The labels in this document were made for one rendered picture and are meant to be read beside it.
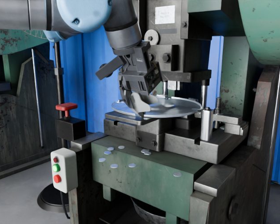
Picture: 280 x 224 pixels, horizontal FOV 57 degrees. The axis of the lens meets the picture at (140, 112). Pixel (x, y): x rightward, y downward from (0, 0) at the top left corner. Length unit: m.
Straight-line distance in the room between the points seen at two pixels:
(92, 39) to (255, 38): 2.36
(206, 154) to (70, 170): 0.44
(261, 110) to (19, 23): 0.90
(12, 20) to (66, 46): 2.78
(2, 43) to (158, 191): 1.49
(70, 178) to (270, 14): 0.73
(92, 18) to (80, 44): 2.61
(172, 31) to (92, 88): 2.13
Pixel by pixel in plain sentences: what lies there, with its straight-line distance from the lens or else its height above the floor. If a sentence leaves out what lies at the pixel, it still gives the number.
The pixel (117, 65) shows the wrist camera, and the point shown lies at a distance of 0.62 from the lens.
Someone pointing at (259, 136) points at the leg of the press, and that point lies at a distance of 1.09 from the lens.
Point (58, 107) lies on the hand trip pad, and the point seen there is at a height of 0.76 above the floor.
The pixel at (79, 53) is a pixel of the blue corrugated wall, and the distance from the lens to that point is 3.00.
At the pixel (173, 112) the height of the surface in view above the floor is 0.78.
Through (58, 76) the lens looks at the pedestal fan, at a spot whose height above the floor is 0.80.
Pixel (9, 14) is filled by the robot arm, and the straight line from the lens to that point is 0.39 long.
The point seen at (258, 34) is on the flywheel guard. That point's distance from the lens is 0.60.
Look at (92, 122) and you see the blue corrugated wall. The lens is 2.98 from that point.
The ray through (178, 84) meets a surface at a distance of 0.92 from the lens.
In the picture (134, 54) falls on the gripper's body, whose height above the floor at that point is 0.95.
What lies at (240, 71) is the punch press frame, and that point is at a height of 0.88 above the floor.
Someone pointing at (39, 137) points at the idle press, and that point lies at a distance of 2.40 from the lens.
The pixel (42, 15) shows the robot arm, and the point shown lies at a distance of 0.39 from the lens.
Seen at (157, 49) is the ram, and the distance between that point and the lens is 0.84.
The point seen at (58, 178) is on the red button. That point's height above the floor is 0.55.
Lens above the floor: 0.97
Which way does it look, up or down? 14 degrees down
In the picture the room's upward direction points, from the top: straight up
